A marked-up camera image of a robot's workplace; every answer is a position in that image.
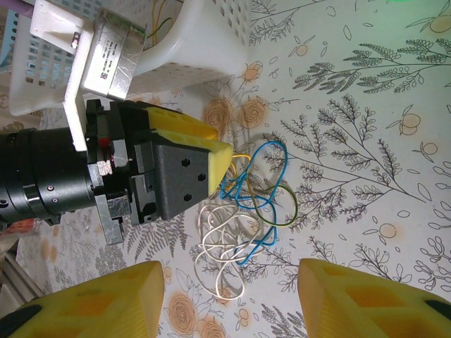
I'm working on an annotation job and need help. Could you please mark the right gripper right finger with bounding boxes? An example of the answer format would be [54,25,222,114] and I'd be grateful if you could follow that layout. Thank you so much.
[297,258,451,338]

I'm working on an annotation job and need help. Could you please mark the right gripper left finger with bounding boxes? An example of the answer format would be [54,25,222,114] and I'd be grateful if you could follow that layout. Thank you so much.
[0,260,166,338]

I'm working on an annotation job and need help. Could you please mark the white plastic basket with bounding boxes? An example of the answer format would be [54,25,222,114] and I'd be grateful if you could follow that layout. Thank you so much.
[8,0,252,117]

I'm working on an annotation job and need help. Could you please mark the blue wire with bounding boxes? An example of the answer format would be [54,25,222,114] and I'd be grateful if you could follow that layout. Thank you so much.
[218,139,290,265]

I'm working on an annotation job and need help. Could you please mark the green yellow striped wire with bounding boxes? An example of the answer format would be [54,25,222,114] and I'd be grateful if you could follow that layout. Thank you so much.
[245,171,299,227]

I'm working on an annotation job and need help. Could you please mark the small rubber bands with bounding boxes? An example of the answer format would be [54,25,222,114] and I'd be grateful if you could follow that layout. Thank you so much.
[192,201,264,303]

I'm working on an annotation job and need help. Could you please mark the light blue plastic basket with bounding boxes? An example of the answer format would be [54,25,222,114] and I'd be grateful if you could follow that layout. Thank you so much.
[0,0,103,89]

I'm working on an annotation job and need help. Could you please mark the floral patterned table mat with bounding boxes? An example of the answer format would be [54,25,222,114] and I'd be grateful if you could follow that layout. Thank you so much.
[0,0,451,338]

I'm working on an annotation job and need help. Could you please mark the aluminium table side rail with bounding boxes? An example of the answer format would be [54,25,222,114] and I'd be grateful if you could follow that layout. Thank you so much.
[0,242,49,313]

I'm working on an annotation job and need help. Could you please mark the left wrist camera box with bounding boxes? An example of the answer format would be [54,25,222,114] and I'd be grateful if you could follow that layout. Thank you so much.
[29,0,149,151]

